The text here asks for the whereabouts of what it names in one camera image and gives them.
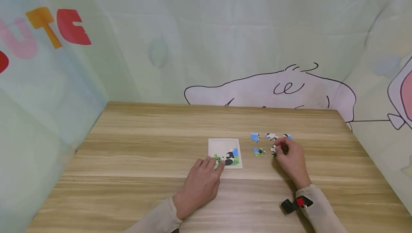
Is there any person's right hand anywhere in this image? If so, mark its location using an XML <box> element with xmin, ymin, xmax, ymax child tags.
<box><xmin>274</xmin><ymin>137</ymin><xmax>312</xmax><ymax>190</ymax></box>

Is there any black wrist band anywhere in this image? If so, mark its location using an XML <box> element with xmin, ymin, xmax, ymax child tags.
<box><xmin>281</xmin><ymin>196</ymin><xmax>314</xmax><ymax>214</ymax></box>

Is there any black white cow puzzle piece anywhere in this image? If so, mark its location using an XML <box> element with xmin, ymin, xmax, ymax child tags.
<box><xmin>222</xmin><ymin>148</ymin><xmax>241</xmax><ymax>166</ymax></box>

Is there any person's right forearm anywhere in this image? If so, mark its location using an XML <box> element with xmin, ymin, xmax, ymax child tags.
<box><xmin>295</xmin><ymin>184</ymin><xmax>349</xmax><ymax>233</ymax></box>

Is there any person's left forearm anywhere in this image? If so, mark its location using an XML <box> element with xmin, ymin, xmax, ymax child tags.
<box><xmin>124</xmin><ymin>197</ymin><xmax>183</xmax><ymax>233</ymax></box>

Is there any white puzzle board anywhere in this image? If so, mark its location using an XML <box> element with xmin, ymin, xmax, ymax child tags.
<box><xmin>208</xmin><ymin>138</ymin><xmax>243</xmax><ymax>169</ymax></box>

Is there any person's left hand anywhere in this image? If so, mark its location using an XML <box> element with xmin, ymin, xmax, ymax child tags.
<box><xmin>172</xmin><ymin>156</ymin><xmax>226</xmax><ymax>220</ymax></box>

